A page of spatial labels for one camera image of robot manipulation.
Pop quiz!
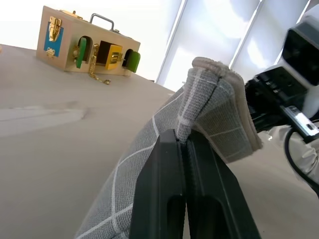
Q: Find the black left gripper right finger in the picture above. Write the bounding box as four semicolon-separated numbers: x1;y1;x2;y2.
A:
183;133;263;239

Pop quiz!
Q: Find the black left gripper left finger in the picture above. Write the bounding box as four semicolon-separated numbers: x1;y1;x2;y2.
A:
129;128;187;239

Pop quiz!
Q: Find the grey plaid fabric pouch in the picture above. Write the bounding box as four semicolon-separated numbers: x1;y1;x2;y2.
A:
73;56;264;239

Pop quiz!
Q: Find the wooden lock box with latches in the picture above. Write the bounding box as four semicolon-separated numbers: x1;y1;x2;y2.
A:
35;5;142;85

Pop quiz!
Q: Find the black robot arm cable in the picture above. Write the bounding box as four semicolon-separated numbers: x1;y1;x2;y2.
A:
284;125;319;194

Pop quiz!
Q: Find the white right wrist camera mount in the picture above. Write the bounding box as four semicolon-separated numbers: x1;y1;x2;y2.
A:
280;7;319;118

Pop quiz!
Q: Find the bright window with grey frame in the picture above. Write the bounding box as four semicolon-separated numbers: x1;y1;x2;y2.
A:
155;0;319;88

